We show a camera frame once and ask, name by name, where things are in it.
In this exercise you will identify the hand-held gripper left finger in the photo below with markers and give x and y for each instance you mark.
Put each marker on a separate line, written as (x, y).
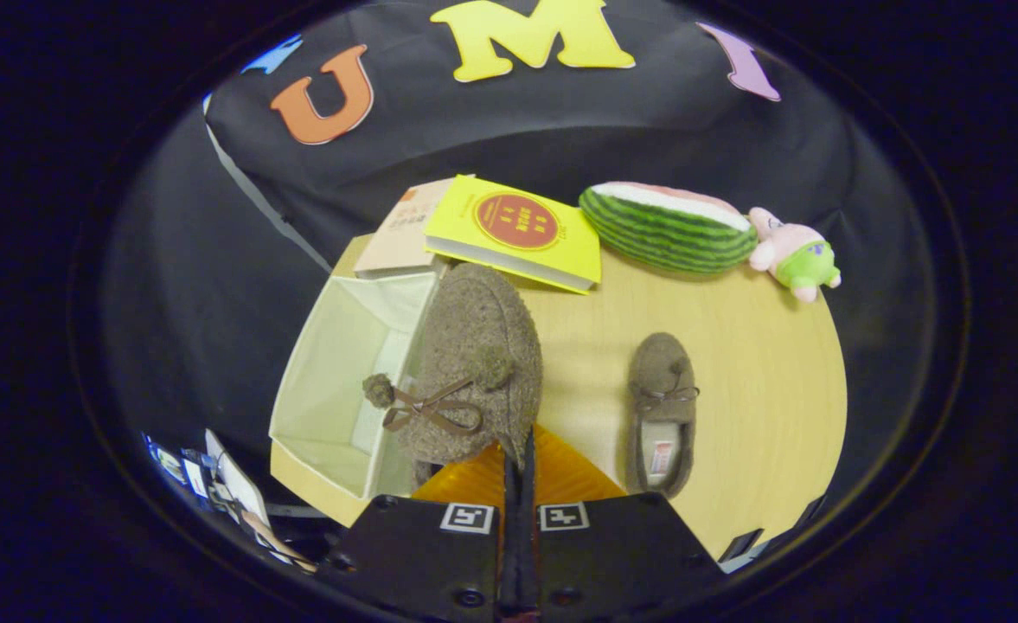
(413, 562)

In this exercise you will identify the yellow book red circle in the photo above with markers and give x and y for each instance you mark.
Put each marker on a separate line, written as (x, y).
(517, 225)

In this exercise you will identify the white printed papers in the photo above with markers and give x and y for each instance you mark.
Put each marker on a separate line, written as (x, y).
(240, 493)

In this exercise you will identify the pink star plush toy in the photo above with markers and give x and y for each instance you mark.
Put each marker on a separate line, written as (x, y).
(798, 255)

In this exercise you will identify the beige book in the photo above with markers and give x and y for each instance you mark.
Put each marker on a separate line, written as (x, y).
(400, 238)

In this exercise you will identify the watermelon slice plush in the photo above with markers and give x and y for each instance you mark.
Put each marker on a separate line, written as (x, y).
(664, 234)

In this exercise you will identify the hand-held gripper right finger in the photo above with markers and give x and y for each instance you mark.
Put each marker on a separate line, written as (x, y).
(621, 558)

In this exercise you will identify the brown fuzzy shoe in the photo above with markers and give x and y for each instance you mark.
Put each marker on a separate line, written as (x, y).
(474, 346)
(660, 372)

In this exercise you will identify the grey-green fabric storage box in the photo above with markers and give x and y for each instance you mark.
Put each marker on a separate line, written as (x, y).
(336, 363)

